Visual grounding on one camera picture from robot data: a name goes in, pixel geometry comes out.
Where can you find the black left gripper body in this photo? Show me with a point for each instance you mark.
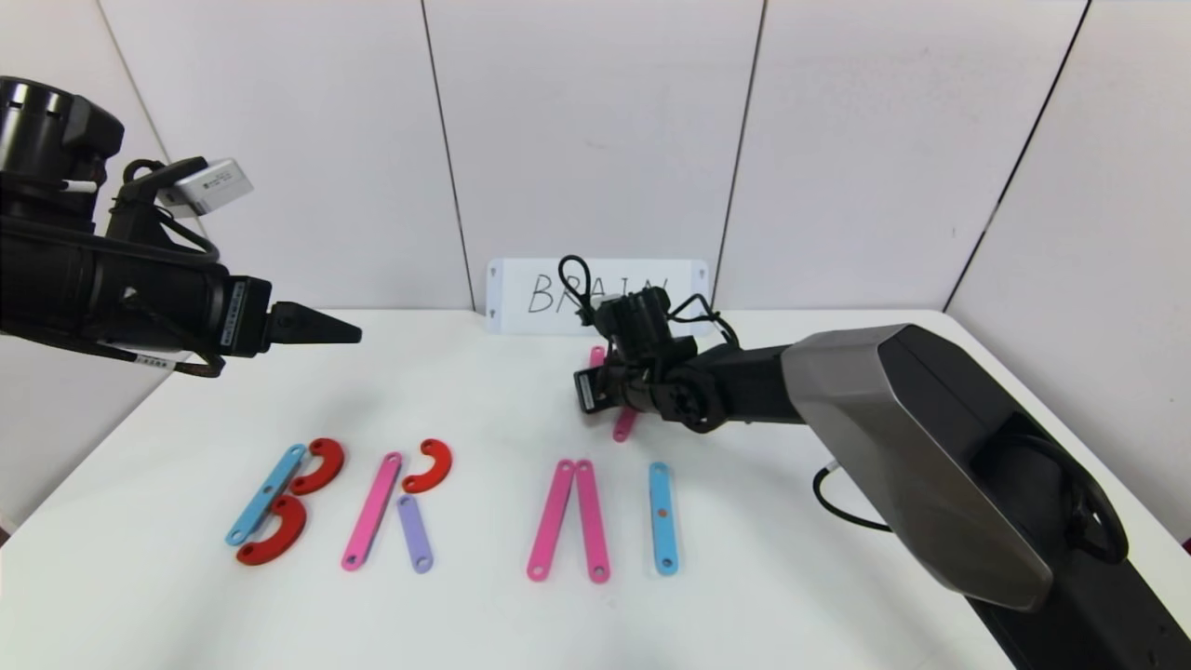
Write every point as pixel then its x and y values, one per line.
pixel 246 316

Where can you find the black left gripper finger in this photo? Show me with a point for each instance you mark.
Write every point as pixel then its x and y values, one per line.
pixel 312 326

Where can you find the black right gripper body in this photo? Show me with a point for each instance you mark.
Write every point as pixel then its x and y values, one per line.
pixel 588 391

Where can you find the short pink bar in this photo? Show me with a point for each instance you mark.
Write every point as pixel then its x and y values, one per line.
pixel 595 355

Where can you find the long pink bar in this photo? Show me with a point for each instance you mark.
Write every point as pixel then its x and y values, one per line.
pixel 551 519
pixel 624 425
pixel 372 510
pixel 592 521

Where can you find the small red curved piece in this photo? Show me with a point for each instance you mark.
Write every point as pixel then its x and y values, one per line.
pixel 435 465

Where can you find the short purple bar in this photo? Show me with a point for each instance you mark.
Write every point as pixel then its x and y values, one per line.
pixel 414 535

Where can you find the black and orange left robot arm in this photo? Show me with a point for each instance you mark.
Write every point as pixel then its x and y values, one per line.
pixel 84 288

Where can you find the white BRAIN word card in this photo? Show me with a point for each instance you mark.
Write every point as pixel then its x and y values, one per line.
pixel 521 296

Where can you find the light blue bar orange hole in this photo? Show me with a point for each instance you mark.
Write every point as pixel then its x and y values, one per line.
pixel 662 493

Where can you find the large red curved piece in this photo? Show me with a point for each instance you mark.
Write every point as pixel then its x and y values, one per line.
pixel 293 530
pixel 330 458

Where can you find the long light blue bar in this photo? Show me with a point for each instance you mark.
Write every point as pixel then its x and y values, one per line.
pixel 267 493

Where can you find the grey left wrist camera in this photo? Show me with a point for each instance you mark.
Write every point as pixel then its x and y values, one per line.
pixel 209 186

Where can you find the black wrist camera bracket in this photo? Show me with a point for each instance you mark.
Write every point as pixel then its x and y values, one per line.
pixel 140 209

